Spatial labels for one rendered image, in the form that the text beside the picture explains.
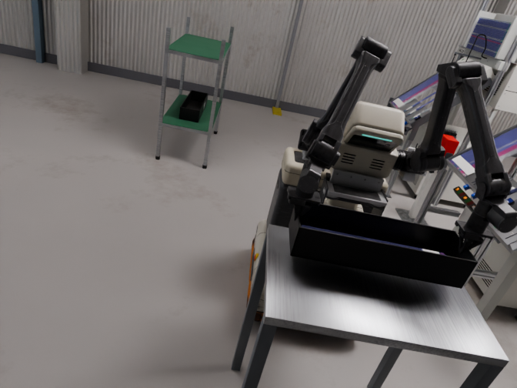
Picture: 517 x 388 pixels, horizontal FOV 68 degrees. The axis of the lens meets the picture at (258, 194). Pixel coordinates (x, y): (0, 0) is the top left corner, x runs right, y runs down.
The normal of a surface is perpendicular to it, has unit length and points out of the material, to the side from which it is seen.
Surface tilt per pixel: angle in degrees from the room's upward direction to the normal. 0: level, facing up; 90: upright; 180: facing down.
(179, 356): 0
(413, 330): 0
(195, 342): 0
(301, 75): 90
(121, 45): 90
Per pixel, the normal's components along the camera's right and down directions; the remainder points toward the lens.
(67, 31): 0.00, 0.50
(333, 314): 0.20, -0.85
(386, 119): 0.12, -0.30
